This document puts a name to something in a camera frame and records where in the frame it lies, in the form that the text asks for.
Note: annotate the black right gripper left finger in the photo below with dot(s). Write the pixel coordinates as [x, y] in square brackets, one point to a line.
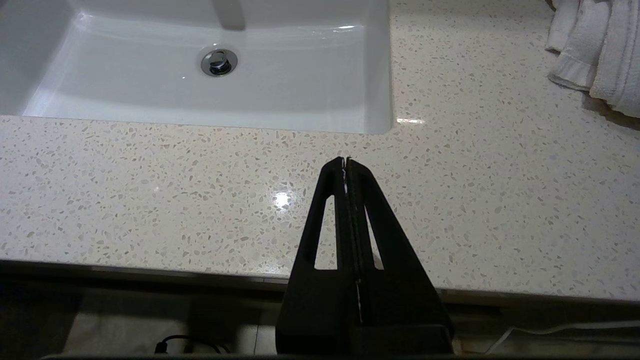
[320, 310]

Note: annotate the white ceramic sink basin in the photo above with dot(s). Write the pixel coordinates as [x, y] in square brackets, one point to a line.
[150, 75]

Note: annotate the white crumpled towel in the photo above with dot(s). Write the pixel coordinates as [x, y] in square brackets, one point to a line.
[600, 50]

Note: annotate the chrome sink drain stopper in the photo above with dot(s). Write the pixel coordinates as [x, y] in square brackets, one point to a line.
[219, 61]

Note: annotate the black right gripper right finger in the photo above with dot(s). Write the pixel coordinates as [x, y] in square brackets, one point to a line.
[400, 310]

